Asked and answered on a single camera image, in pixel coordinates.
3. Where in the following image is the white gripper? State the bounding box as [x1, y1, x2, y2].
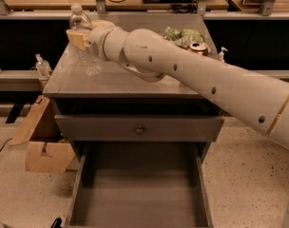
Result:
[67, 20, 115, 61]

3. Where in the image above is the grey top drawer with knob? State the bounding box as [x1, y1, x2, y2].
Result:
[55, 115, 224, 143]

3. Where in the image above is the open grey middle drawer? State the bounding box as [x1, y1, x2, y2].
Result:
[64, 142, 213, 228]

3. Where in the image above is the cardboard box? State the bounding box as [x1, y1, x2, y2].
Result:
[10, 96, 78, 174]

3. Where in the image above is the green chip bag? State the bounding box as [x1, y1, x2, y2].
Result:
[164, 27, 204, 48]

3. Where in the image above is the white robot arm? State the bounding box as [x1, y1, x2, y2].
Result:
[67, 21, 289, 150]

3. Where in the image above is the clear plastic water bottle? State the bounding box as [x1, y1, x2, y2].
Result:
[69, 5, 102, 75]

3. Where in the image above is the clear bottle on left shelf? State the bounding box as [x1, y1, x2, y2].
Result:
[35, 54, 52, 78]

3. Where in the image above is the grey drawer cabinet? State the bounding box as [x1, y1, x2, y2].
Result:
[42, 12, 237, 163]

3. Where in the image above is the white pump dispenser bottle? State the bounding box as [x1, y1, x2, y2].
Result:
[219, 47, 228, 63]

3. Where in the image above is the black cable on floor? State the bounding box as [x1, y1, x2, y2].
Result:
[0, 138, 13, 166]

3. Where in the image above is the gold soda can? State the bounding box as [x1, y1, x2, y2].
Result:
[187, 42, 208, 56]

